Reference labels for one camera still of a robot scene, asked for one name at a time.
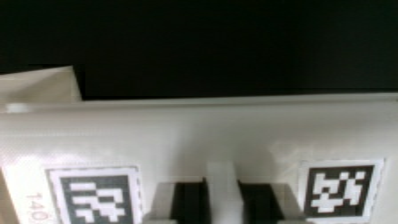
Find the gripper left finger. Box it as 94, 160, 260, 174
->
171, 180, 212, 224

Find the white cabinet body box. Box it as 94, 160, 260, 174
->
0, 66, 398, 109

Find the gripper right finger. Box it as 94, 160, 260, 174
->
238, 182, 277, 224

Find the white cabinet door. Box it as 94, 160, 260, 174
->
237, 96, 398, 224
0, 103, 244, 224

